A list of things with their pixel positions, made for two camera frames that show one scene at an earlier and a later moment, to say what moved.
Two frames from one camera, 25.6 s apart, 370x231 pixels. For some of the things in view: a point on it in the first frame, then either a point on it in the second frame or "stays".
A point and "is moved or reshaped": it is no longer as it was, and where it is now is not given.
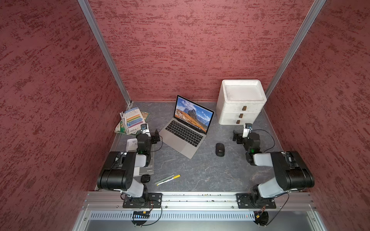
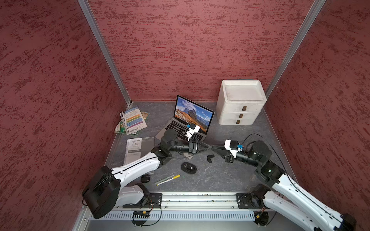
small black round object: [145, 178] stays
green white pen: [162, 180] stays
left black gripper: [154, 140] → [194, 146]
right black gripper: [239, 137] → [227, 155]
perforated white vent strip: [174, 215] stays
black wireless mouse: [219, 149] is moved or reshaped
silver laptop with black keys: [188, 129] stays
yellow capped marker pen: [173, 178] stays
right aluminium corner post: [315, 8] stays
